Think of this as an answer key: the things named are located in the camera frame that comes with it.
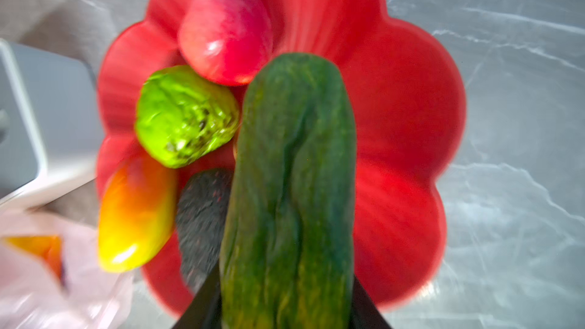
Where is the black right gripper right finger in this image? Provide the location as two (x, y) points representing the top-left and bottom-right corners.
(349, 276), (392, 329)

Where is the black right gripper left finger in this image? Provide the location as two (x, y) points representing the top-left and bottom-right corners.
(172, 262), (222, 329)

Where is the green cucumber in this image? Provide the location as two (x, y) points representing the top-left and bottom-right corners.
(219, 53), (356, 328)

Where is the pink printed plastic bag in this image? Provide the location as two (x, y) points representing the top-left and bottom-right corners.
(1, 212), (133, 328)

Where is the green lime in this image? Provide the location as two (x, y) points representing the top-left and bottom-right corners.
(134, 65), (240, 168)

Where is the pink dragon fruit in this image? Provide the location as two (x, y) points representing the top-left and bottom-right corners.
(178, 0), (274, 86)

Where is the red yellow mango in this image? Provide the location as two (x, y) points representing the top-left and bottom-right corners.
(2, 235), (62, 281)

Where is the dark avocado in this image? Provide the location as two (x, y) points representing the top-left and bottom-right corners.
(175, 168), (233, 294)

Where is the small yellow red apple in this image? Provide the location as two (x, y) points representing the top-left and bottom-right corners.
(98, 153), (178, 273)

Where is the white grey tissue box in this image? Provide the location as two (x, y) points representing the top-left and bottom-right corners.
(1, 40), (105, 210)

